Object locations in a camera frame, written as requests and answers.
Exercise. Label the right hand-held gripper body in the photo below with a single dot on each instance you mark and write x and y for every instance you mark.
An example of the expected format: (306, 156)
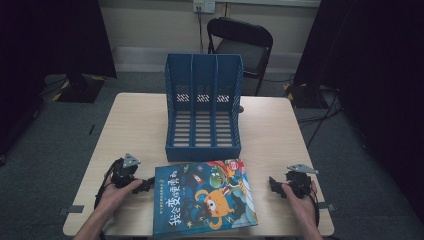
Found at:
(300, 183)

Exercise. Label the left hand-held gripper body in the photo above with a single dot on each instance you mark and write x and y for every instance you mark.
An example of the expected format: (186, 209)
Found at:
(124, 173)

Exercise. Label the blue cartoon picture book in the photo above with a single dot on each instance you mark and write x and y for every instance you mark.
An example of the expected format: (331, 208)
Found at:
(200, 200)

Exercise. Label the blue plastic file rack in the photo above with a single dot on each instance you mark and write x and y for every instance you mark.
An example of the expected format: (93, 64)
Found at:
(203, 83)

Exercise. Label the person's right hand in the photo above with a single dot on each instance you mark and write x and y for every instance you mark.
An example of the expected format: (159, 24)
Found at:
(305, 210)

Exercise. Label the person's left hand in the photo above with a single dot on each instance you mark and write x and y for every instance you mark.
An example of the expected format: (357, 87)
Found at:
(113, 200)

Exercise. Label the grey tape piece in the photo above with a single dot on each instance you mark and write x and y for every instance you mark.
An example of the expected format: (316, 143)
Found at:
(323, 206)
(75, 209)

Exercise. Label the small dark knob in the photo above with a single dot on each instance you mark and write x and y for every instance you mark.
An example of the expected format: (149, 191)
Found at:
(241, 109)

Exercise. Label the black stand base yellow tape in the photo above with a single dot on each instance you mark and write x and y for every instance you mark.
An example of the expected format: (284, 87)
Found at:
(80, 90)
(306, 96)

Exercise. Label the black curtain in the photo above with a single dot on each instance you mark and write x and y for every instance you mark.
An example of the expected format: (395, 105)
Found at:
(50, 36)
(376, 66)

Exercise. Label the black folding chair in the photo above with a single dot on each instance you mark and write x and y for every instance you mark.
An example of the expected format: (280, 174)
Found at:
(246, 36)

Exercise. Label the white wall socket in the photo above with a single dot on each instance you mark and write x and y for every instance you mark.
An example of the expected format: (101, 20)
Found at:
(204, 6)

